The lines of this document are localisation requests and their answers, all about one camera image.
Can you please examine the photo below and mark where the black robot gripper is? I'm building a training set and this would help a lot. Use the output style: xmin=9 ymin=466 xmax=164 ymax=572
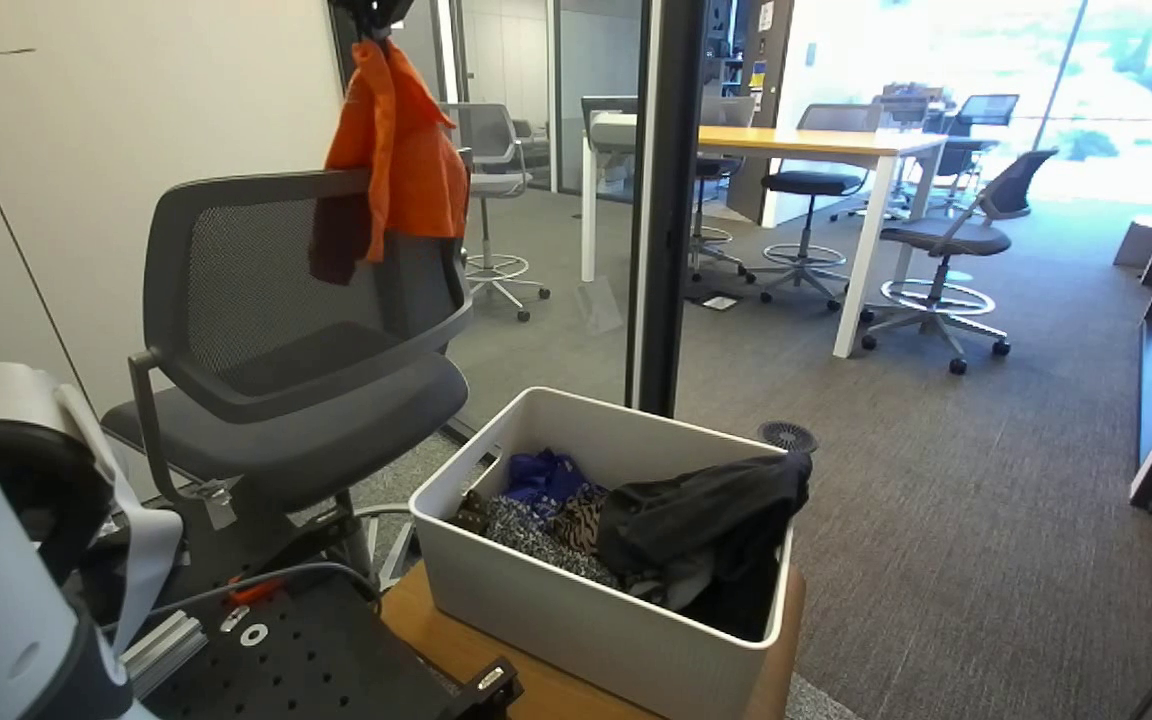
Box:
xmin=327 ymin=0 xmax=413 ymax=37

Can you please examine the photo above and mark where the orange cloth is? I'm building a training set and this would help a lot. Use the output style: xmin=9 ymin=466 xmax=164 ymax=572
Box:
xmin=308 ymin=40 xmax=467 ymax=283

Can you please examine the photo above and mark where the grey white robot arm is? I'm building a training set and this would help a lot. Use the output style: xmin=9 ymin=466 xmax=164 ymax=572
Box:
xmin=0 ymin=311 xmax=183 ymax=720

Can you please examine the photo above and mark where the grey chair in background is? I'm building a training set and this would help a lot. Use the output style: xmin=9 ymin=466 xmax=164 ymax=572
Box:
xmin=446 ymin=100 xmax=552 ymax=323

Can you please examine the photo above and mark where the grey mesh office chair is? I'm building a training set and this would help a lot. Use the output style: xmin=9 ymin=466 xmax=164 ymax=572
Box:
xmin=103 ymin=170 xmax=467 ymax=555

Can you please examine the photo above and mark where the blue cloth in bin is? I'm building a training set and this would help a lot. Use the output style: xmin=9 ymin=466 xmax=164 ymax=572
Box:
xmin=505 ymin=447 xmax=588 ymax=519

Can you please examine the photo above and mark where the patterned dark cloth in bin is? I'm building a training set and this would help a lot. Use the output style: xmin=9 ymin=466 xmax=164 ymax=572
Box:
xmin=450 ymin=493 xmax=611 ymax=582

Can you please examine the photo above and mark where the grey stool chair right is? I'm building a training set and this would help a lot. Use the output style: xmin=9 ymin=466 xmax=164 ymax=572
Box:
xmin=858 ymin=146 xmax=1053 ymax=376

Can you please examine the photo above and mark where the wooden box under bin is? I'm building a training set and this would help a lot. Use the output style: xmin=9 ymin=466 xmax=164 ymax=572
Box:
xmin=379 ymin=566 xmax=807 ymax=720

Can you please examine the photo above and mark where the white table with wood top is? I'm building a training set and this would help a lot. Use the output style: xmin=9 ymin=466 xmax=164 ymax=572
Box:
xmin=578 ymin=108 xmax=945 ymax=359

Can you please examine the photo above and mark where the black stool under table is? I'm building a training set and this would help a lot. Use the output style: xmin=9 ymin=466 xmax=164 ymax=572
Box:
xmin=755 ymin=100 xmax=889 ymax=317

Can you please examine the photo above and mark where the round floor outlet cover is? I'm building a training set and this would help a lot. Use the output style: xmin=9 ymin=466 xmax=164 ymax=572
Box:
xmin=759 ymin=418 xmax=814 ymax=450

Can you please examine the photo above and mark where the black garment in bin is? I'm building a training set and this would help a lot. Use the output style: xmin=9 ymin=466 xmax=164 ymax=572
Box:
xmin=594 ymin=450 xmax=811 ymax=638

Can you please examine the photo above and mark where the white plastic bin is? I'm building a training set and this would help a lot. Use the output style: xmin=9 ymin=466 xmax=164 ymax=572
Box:
xmin=408 ymin=389 xmax=811 ymax=720

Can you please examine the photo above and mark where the black glass door frame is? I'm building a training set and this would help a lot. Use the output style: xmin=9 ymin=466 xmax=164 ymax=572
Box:
xmin=624 ymin=0 xmax=705 ymax=414

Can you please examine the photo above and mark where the grey cable near base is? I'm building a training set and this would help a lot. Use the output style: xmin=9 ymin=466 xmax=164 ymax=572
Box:
xmin=149 ymin=501 xmax=418 ymax=621

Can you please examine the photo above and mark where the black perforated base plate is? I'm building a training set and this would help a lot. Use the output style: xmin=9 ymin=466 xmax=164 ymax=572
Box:
xmin=149 ymin=576 xmax=523 ymax=720

